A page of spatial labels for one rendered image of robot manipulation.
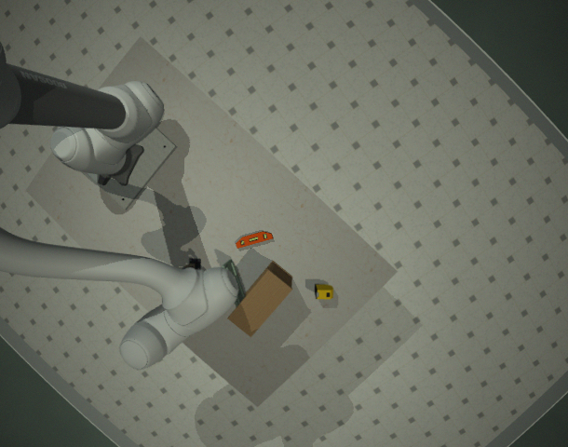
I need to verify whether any orange spirit level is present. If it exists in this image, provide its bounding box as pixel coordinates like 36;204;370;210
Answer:
237;231;273;249

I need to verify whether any brown wooden cabinet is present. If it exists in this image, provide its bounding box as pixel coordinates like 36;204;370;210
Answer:
222;259;292;337

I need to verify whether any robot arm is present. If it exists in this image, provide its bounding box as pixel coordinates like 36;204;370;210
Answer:
0;42;238;370

